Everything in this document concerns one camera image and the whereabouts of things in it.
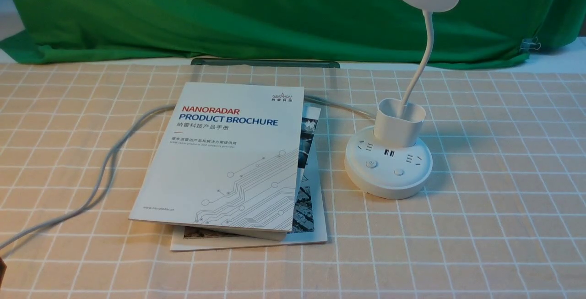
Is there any white desk lamp with sockets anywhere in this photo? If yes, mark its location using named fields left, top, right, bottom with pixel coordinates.
left=344, top=0, right=460, bottom=200

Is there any white Nanoradar product brochure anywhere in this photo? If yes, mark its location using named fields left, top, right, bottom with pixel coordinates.
left=129, top=82, right=305, bottom=234

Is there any beige checked tablecloth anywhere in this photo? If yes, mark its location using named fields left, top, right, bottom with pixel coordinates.
left=0, top=64, right=586, bottom=299

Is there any lower booklet with photos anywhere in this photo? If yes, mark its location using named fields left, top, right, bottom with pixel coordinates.
left=170, top=103, right=328, bottom=252

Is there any metal binder clip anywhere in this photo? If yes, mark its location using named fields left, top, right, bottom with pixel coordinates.
left=519, top=37, right=542, bottom=53

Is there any grey power cable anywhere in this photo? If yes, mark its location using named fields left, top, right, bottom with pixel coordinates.
left=0, top=95, right=377, bottom=250

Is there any green backdrop cloth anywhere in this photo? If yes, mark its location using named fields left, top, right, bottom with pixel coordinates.
left=1, top=0, right=585, bottom=69

